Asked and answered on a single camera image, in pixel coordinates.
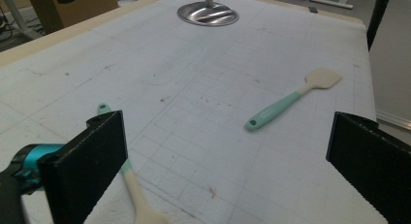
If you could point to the black tape piece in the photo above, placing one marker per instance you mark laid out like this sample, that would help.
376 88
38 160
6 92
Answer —
312 9

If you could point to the steel utensil rack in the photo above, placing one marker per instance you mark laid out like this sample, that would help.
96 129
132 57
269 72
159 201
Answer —
206 15

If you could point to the white metal stand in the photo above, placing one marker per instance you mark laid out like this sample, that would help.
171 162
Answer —
14 17

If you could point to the large brown cardboard box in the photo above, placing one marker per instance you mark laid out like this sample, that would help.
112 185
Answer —
80 10

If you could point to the aluminium rail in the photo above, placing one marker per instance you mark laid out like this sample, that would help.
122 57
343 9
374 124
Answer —
392 119

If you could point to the white metal stand foot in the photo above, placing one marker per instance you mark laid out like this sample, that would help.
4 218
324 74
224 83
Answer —
332 1

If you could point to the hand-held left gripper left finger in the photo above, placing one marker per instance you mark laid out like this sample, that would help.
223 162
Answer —
84 166

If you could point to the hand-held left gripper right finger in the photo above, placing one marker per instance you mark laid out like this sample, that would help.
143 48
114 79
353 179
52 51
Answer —
374 159

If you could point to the black metal frame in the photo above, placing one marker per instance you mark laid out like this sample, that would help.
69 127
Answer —
378 17

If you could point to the white grid mat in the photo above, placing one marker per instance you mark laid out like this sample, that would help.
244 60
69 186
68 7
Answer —
194 88

